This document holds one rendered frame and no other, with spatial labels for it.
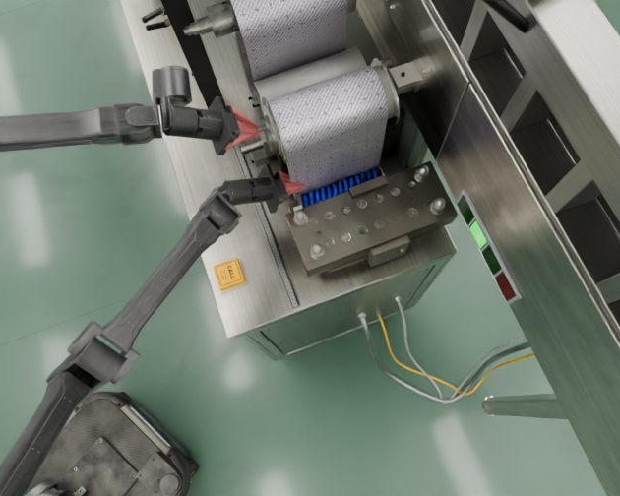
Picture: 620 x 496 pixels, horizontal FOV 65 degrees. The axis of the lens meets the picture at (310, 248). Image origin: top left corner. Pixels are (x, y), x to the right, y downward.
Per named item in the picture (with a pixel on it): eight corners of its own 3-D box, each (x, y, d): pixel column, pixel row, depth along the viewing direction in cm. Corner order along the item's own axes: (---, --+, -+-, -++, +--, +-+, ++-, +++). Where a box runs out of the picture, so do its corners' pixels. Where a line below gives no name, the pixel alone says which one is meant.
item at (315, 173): (293, 198, 128) (287, 165, 110) (377, 167, 129) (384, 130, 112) (294, 200, 128) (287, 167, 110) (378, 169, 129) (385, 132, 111)
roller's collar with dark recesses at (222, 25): (210, 23, 110) (202, 0, 104) (235, 14, 110) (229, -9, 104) (217, 44, 108) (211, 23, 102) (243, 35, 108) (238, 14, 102)
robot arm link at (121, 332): (118, 386, 91) (70, 351, 87) (110, 383, 96) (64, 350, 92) (246, 220, 111) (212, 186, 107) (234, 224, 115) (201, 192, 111)
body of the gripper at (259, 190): (277, 213, 119) (249, 217, 115) (263, 177, 122) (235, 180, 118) (286, 199, 113) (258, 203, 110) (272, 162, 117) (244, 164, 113)
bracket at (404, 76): (387, 74, 107) (388, 68, 105) (411, 65, 107) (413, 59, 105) (397, 92, 105) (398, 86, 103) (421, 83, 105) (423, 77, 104)
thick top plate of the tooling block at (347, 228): (287, 222, 130) (284, 214, 124) (426, 171, 132) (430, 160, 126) (308, 277, 125) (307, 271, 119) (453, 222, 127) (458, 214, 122)
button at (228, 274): (214, 268, 134) (212, 266, 132) (238, 259, 135) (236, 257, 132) (221, 291, 132) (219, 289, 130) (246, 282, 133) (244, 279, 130)
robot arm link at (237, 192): (229, 205, 108) (225, 179, 108) (218, 208, 114) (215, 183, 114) (258, 201, 112) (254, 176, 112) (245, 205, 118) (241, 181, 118)
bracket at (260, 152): (260, 187, 141) (240, 130, 112) (280, 179, 142) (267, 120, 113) (266, 202, 140) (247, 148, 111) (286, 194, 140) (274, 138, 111)
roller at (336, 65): (258, 101, 125) (250, 71, 113) (351, 69, 126) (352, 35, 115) (274, 140, 121) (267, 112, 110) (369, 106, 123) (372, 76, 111)
